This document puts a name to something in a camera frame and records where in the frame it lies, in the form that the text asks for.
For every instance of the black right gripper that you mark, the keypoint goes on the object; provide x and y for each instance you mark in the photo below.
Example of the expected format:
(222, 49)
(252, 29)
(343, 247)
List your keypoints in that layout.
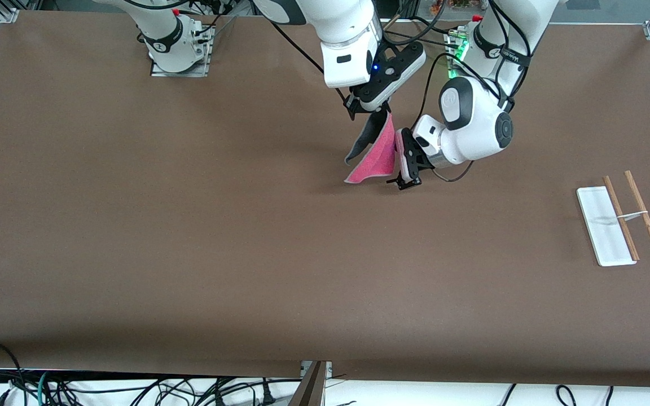
(354, 105)

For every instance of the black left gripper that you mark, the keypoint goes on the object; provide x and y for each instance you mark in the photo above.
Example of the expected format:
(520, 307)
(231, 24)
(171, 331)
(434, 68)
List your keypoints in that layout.
(417, 156)

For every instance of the pink microfibre towel grey edge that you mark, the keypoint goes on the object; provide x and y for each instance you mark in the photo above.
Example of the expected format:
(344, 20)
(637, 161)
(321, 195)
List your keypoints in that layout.
(378, 155)

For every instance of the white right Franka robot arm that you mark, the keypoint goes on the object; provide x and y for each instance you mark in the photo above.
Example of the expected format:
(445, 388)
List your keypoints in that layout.
(342, 22)

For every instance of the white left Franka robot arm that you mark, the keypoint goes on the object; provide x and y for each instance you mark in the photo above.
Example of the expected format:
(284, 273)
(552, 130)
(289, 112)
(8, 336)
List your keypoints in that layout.
(471, 129)

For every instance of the wooden rack rod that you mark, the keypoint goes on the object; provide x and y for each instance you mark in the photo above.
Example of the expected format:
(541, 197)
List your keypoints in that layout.
(613, 197)

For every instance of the brown table cover sheet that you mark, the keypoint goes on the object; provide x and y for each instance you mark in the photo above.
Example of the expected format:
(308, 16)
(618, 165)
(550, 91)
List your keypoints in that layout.
(325, 254)

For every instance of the orange items behind table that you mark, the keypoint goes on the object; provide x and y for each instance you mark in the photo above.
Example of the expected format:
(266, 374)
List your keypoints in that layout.
(457, 4)

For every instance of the white rack base plate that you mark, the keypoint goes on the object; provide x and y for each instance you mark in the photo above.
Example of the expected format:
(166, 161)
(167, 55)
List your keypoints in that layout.
(604, 237)

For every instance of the white rack cross bracket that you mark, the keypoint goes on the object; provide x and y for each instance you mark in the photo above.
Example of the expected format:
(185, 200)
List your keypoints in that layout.
(635, 215)

